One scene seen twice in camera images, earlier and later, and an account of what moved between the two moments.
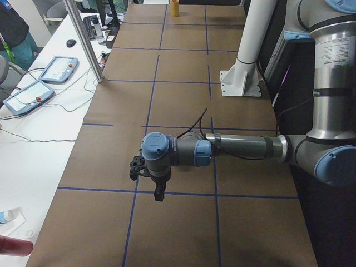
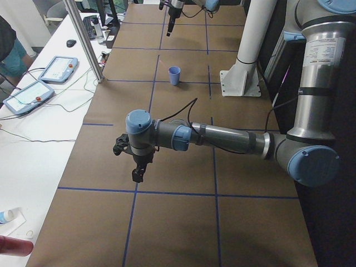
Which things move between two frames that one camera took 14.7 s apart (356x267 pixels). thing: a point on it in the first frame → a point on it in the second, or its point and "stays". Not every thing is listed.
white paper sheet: [8, 228] stays
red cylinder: [15, 247] stays
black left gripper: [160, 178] → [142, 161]
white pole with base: [242, 79] stays
